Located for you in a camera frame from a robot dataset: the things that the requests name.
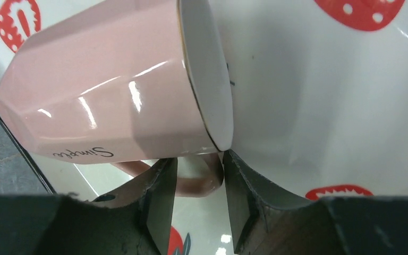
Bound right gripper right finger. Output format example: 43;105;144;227
223;150;408;254

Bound cream pink mug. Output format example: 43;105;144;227
0;1;234;197

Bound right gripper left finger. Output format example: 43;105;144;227
0;158;177;254

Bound strawberry pattern tray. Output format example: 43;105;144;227
0;1;408;254

